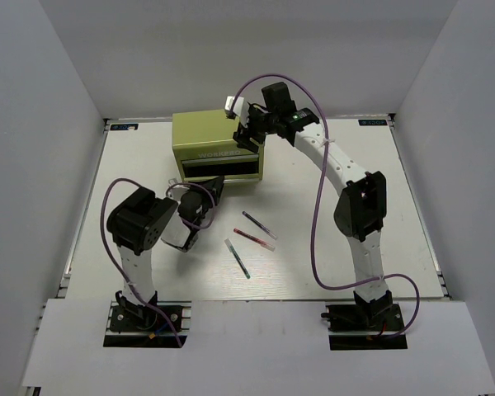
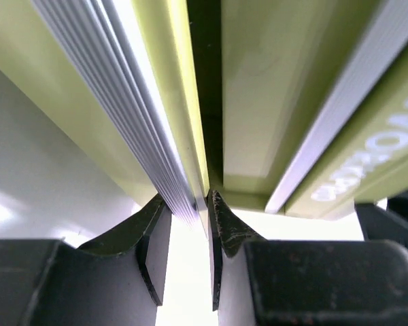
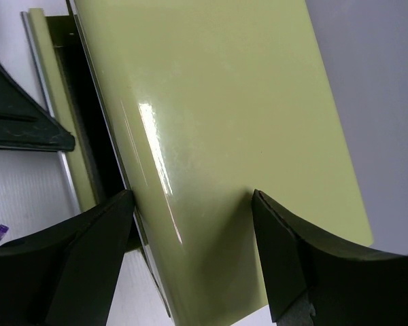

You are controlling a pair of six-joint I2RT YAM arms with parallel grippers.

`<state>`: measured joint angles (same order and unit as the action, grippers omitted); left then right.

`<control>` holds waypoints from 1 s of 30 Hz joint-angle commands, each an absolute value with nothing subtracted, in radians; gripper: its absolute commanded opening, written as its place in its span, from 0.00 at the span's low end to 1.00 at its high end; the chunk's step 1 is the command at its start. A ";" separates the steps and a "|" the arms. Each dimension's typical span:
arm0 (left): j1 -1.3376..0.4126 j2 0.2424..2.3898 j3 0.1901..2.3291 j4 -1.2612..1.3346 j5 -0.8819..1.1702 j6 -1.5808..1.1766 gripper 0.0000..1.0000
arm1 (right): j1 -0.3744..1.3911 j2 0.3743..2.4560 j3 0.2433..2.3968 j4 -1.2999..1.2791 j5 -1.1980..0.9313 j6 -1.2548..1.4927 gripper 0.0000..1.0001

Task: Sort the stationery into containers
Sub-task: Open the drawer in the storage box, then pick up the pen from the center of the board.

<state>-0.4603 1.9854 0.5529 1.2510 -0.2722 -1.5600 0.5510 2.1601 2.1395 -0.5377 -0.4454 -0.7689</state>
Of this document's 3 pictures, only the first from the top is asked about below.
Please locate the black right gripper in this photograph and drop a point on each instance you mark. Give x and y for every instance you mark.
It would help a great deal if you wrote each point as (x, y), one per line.
(252, 113)

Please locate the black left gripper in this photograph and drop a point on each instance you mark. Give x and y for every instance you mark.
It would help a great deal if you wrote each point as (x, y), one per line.
(214, 186)

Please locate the green metal drawer chest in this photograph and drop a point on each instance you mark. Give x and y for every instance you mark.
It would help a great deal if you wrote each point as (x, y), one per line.
(203, 147)

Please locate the purple gel pen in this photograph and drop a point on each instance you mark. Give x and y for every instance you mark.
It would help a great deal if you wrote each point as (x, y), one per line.
(261, 226)

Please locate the green gel pen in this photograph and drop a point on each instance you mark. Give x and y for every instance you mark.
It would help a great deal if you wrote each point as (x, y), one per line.
(237, 258)

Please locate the red gel pen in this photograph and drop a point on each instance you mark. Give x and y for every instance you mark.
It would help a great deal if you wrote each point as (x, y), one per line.
(254, 239)

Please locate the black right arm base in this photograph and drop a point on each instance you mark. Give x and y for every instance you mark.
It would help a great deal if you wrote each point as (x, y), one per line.
(350, 330)

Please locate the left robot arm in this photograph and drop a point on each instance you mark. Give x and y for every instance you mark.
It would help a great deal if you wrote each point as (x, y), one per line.
(143, 219)

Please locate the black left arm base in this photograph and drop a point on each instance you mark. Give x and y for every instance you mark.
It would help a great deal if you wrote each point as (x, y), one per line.
(124, 332)

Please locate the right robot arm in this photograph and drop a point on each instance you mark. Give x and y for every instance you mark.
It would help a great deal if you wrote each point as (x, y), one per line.
(361, 206)

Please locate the blue label sticker left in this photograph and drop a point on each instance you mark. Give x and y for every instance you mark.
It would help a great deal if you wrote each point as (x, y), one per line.
(124, 127)

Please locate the blue label sticker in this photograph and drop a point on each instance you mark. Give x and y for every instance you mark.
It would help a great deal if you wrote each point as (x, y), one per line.
(124, 127)
(372, 122)

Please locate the blue label sticker right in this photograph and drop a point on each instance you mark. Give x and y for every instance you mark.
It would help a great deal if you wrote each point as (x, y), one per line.
(372, 122)

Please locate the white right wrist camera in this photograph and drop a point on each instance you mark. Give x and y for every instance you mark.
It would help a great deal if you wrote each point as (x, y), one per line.
(236, 107)

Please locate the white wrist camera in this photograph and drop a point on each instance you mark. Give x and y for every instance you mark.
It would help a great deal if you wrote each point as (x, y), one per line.
(175, 187)
(236, 107)

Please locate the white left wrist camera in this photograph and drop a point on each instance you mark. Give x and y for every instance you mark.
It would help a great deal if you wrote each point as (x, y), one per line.
(175, 187)

